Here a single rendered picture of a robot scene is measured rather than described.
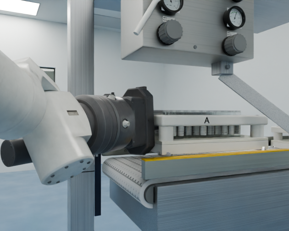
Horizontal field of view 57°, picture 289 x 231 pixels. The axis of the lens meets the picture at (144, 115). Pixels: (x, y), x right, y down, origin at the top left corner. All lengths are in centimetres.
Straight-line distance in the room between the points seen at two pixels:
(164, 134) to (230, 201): 18
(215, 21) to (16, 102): 35
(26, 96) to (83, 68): 47
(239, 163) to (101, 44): 560
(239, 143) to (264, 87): 384
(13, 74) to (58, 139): 11
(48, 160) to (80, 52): 44
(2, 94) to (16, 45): 545
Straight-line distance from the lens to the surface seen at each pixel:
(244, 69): 466
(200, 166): 49
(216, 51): 48
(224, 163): 52
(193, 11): 47
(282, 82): 421
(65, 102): 35
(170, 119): 47
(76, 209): 73
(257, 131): 60
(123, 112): 39
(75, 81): 70
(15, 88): 23
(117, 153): 71
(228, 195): 54
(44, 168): 31
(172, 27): 41
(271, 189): 62
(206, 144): 52
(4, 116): 23
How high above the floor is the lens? 105
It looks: level
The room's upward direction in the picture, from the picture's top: straight up
